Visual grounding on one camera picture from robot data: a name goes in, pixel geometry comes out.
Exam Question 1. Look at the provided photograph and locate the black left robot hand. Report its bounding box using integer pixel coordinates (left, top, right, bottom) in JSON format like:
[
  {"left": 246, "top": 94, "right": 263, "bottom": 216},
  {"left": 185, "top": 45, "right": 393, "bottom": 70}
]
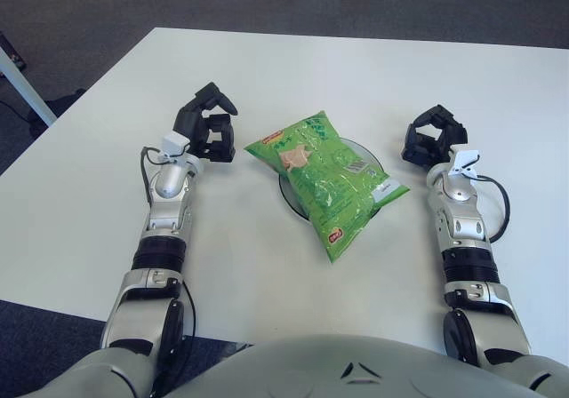
[{"left": 160, "top": 82, "right": 239, "bottom": 164}]

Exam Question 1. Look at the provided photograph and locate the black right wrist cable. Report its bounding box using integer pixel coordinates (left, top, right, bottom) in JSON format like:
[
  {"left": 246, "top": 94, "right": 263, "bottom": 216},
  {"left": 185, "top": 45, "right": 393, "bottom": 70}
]
[{"left": 475, "top": 173, "right": 511, "bottom": 242}]

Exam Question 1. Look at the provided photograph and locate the grey robot torso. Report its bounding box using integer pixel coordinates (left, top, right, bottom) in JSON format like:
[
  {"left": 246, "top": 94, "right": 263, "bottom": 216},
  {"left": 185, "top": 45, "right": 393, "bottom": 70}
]
[{"left": 153, "top": 333, "right": 569, "bottom": 398}]

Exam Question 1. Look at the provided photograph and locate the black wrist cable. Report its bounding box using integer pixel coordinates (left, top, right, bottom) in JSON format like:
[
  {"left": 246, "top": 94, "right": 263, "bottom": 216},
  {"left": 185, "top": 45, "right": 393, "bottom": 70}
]
[
  {"left": 140, "top": 146, "right": 179, "bottom": 203},
  {"left": 475, "top": 173, "right": 511, "bottom": 242}
]

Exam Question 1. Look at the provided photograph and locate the green snack bag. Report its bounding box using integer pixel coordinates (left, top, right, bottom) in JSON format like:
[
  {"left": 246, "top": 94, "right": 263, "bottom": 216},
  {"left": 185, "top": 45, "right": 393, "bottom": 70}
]
[{"left": 243, "top": 109, "right": 411, "bottom": 265}]

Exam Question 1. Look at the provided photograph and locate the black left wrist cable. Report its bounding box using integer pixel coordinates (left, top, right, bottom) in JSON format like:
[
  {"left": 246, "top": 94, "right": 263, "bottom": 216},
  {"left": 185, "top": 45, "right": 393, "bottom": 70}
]
[{"left": 140, "top": 146, "right": 179, "bottom": 203}]

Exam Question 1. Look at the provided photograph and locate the white table leg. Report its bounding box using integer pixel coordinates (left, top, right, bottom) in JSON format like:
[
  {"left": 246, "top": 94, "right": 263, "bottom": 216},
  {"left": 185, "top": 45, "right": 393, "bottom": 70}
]
[{"left": 0, "top": 44, "right": 58, "bottom": 128}]

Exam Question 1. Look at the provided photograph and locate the black left elbow cable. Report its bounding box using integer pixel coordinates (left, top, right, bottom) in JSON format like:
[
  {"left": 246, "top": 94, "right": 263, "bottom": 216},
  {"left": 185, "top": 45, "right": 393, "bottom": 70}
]
[{"left": 180, "top": 282, "right": 197, "bottom": 344}]

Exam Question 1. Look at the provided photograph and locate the dark object on floor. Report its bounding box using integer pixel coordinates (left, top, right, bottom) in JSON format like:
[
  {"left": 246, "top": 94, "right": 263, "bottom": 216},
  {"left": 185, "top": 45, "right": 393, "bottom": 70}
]
[{"left": 0, "top": 31, "right": 26, "bottom": 71}]

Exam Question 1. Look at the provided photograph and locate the white plate with black rim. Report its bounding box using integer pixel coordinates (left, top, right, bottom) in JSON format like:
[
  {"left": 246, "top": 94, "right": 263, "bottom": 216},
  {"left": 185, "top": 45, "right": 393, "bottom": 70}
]
[{"left": 277, "top": 135, "right": 388, "bottom": 221}]

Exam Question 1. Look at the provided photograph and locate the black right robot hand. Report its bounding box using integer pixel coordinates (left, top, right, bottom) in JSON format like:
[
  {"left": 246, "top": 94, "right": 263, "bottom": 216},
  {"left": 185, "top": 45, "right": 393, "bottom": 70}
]
[{"left": 399, "top": 103, "right": 483, "bottom": 179}]

